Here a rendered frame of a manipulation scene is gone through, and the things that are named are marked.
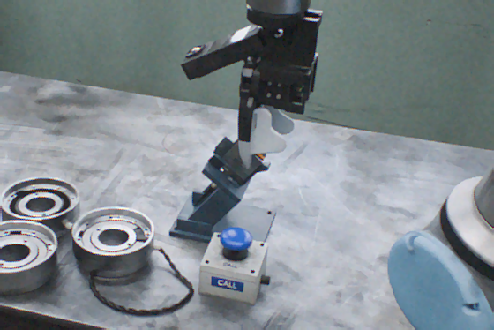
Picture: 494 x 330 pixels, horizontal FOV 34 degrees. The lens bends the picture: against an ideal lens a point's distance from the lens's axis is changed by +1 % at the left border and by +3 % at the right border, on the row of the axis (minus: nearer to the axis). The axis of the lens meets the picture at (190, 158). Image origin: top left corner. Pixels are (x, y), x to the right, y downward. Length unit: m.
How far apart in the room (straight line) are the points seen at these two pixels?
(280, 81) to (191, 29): 1.71
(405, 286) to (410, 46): 1.81
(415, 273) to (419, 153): 0.60
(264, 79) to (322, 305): 0.28
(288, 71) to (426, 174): 0.42
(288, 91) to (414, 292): 0.30
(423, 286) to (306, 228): 0.38
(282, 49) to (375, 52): 1.61
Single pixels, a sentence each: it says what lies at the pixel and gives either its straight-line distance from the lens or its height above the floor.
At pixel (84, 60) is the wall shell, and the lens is 2.82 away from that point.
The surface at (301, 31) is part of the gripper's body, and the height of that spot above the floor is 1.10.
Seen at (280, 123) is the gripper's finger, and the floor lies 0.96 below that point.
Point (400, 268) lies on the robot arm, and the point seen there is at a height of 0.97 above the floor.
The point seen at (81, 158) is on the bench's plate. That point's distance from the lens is 1.25.
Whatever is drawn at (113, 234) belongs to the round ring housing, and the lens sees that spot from 1.04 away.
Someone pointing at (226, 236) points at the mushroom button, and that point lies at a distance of 0.95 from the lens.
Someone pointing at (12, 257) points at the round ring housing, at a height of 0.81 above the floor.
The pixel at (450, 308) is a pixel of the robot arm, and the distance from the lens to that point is 0.75.
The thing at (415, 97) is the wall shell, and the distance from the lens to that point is 2.61.
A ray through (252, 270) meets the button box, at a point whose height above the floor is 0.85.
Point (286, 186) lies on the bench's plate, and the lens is 1.20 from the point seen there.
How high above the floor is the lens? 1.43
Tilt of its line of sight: 30 degrees down
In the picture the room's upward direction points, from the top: 3 degrees clockwise
